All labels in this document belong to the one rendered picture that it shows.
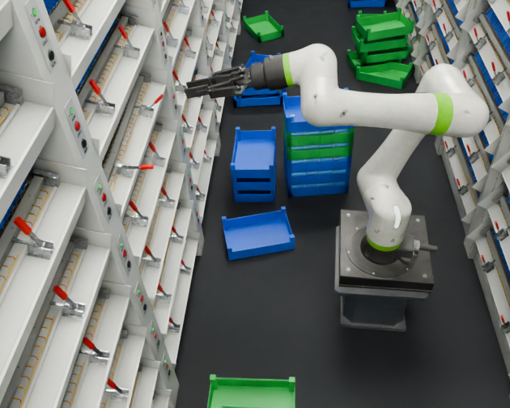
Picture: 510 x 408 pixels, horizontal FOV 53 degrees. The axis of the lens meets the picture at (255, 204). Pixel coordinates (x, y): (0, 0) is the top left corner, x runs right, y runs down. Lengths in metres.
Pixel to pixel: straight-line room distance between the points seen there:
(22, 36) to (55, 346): 0.57
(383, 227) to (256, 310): 0.69
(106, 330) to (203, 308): 0.88
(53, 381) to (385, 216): 1.09
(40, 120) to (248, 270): 1.46
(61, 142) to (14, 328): 0.35
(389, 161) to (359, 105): 0.43
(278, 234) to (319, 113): 1.12
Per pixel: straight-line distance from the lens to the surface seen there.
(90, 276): 1.19
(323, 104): 1.33
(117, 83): 1.39
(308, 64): 1.40
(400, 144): 1.74
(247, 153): 2.55
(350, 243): 1.89
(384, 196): 1.73
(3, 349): 0.90
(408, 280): 1.83
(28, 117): 0.97
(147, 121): 1.58
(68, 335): 1.11
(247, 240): 2.35
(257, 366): 2.00
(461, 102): 1.51
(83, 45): 1.17
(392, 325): 2.09
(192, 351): 2.06
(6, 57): 0.97
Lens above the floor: 1.78
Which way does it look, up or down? 45 degrees down
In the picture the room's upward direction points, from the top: 5 degrees counter-clockwise
